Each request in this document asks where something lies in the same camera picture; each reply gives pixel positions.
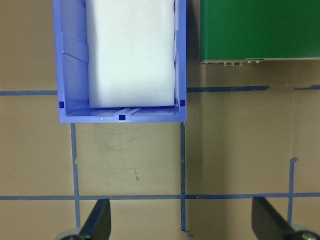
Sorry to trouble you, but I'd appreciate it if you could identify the blue plastic bin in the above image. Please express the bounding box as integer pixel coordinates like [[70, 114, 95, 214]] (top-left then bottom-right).
[[51, 0, 188, 124]]

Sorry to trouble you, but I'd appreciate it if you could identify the white foam pad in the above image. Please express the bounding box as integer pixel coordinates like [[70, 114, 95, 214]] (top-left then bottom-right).
[[84, 0, 176, 109]]

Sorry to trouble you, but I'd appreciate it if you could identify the green belt conveyor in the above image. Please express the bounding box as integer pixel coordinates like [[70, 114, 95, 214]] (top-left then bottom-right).
[[199, 0, 320, 68]]

